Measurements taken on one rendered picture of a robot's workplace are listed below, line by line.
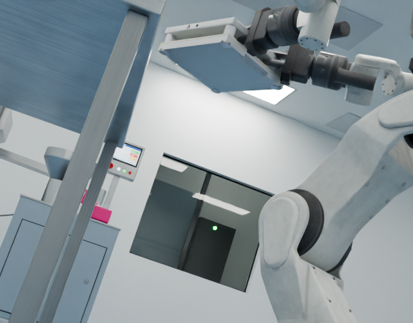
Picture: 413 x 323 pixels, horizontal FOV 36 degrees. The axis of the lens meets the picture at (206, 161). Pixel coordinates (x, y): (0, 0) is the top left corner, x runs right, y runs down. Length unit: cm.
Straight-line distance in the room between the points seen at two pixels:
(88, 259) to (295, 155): 391
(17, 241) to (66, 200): 282
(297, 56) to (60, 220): 82
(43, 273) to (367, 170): 62
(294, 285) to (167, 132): 580
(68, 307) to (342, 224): 281
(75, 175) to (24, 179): 561
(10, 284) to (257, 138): 401
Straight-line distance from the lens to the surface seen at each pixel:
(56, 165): 418
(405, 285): 781
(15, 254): 392
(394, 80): 170
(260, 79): 169
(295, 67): 166
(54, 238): 110
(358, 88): 164
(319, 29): 141
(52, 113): 211
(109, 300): 669
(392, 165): 126
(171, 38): 173
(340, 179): 127
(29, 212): 394
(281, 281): 123
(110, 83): 115
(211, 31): 164
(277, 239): 124
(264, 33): 153
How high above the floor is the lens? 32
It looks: 15 degrees up
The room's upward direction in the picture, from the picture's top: 18 degrees clockwise
